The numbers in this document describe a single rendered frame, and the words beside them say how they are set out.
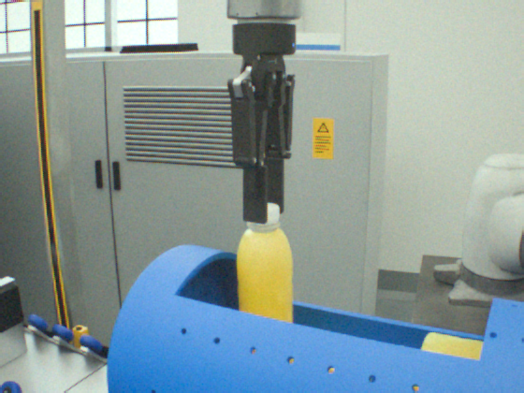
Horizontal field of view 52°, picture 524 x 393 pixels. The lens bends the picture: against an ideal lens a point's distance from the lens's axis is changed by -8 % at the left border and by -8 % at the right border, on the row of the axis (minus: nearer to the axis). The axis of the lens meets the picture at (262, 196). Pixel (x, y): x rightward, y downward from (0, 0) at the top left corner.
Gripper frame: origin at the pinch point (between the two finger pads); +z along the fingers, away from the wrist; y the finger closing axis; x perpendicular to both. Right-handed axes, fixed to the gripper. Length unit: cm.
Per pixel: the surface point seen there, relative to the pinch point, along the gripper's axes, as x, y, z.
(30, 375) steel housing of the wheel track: -44, 6, 38
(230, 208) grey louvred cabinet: -77, -123, 45
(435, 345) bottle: 23.9, 7.1, 12.3
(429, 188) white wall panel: -24, -259, 62
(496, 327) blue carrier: 30.0, 8.5, 8.3
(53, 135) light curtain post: -65, -25, 1
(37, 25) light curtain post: -67, -24, -24
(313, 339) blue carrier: 12.5, 13.7, 10.6
